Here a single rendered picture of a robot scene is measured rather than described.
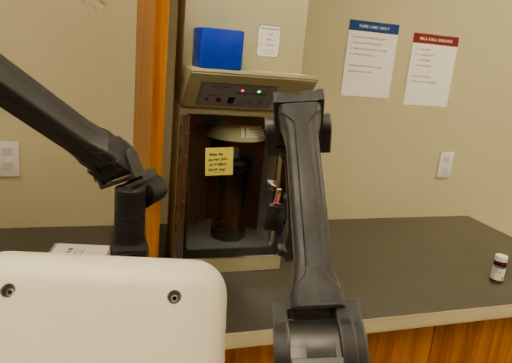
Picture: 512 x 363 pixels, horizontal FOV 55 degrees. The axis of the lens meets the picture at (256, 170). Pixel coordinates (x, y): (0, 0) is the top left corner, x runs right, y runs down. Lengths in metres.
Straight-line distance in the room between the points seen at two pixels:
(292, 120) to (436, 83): 1.45
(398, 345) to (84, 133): 0.98
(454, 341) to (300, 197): 0.99
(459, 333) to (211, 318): 1.20
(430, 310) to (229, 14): 0.92
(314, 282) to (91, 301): 0.28
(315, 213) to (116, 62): 1.16
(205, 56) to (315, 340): 0.76
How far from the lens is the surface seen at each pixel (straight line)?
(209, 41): 1.15
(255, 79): 1.19
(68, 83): 1.67
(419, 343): 1.48
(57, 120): 0.82
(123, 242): 0.95
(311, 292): 0.58
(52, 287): 0.41
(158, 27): 1.15
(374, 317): 1.31
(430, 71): 2.09
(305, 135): 0.69
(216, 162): 1.29
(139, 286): 0.40
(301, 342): 0.56
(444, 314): 1.43
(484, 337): 1.62
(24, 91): 0.80
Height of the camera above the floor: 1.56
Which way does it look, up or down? 14 degrees down
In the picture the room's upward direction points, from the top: 5 degrees clockwise
